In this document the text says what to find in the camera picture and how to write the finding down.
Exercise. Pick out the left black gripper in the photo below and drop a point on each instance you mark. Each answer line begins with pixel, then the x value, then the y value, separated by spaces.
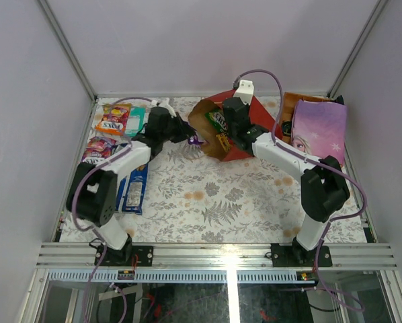
pixel 179 127

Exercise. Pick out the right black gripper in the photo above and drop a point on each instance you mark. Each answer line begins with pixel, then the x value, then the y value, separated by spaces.
pixel 248 109

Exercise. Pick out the green Fox's candy bag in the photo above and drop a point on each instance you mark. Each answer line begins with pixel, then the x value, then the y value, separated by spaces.
pixel 216 118

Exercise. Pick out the yellow snack bar wrapper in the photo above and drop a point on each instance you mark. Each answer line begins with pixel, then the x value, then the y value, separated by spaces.
pixel 224 141

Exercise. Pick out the teal snack packet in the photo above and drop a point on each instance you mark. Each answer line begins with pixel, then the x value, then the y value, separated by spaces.
pixel 136 120

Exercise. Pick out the purple chocolate bar wrapper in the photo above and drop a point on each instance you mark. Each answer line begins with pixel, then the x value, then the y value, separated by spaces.
pixel 193 138

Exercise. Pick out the red paper bag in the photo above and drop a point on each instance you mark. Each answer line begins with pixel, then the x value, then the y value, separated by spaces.
pixel 262 122

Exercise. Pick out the orange Fox's candy bag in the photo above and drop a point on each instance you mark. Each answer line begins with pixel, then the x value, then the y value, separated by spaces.
pixel 114 119

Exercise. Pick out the purple Fox's candy bag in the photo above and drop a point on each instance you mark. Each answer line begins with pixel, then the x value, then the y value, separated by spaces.
pixel 98 149

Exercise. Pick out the blue Doritos chip bag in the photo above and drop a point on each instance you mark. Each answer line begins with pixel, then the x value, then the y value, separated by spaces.
pixel 132 171

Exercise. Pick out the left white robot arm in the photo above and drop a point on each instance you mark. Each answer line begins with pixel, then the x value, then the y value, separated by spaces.
pixel 92 196

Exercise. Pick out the purple Frozen bag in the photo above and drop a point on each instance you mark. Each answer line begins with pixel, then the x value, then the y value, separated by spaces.
pixel 319 128

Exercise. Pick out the dark rolled tape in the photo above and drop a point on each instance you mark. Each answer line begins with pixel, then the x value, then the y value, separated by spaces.
pixel 286 128

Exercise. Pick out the wooden tray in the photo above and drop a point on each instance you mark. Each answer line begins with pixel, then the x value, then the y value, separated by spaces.
pixel 290 101

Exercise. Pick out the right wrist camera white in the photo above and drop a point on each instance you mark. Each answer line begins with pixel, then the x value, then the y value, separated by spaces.
pixel 244 91

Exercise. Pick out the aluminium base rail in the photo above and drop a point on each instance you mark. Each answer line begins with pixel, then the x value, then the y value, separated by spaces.
pixel 335 257

